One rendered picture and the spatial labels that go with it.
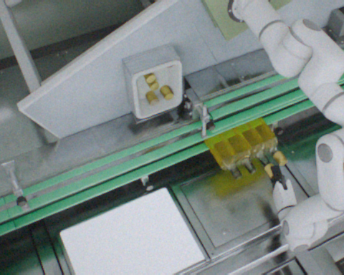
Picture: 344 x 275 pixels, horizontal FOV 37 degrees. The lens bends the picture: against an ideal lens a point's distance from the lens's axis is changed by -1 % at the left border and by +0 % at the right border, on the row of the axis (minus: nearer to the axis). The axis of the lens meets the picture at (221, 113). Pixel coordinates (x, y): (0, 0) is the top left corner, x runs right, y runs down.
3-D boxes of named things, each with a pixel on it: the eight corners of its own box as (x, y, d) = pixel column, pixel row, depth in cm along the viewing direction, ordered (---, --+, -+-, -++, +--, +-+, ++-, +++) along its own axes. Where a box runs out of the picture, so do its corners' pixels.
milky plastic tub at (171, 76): (127, 104, 184) (137, 121, 179) (121, 59, 166) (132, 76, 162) (172, 88, 190) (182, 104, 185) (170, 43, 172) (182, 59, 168)
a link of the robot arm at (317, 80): (315, 116, 140) (349, 71, 131) (263, 58, 150) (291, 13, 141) (335, 111, 146) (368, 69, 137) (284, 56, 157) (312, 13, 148)
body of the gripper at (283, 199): (297, 220, 176) (287, 192, 182) (303, 205, 168) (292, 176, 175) (276, 224, 174) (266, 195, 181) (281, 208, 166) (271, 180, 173)
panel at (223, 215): (55, 234, 178) (89, 323, 160) (54, 230, 176) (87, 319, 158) (273, 141, 209) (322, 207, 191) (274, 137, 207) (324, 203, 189)
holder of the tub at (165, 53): (129, 112, 188) (137, 127, 184) (122, 58, 167) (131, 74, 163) (171, 97, 194) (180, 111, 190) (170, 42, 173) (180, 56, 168)
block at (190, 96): (182, 107, 191) (190, 120, 187) (182, 90, 183) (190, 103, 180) (190, 104, 192) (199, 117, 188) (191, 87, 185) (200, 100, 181)
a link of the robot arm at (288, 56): (251, 46, 156) (276, 81, 147) (272, 10, 148) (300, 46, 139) (275, 48, 162) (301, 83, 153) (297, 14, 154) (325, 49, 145)
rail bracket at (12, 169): (5, 170, 172) (23, 224, 159) (-10, 140, 159) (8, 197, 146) (19, 165, 173) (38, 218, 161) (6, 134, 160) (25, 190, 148)
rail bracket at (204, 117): (190, 123, 188) (207, 148, 182) (191, 93, 175) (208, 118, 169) (198, 120, 189) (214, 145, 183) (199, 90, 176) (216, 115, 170)
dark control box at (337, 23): (327, 24, 210) (339, 37, 206) (330, 9, 204) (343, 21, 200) (342, 19, 213) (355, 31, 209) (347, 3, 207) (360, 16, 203)
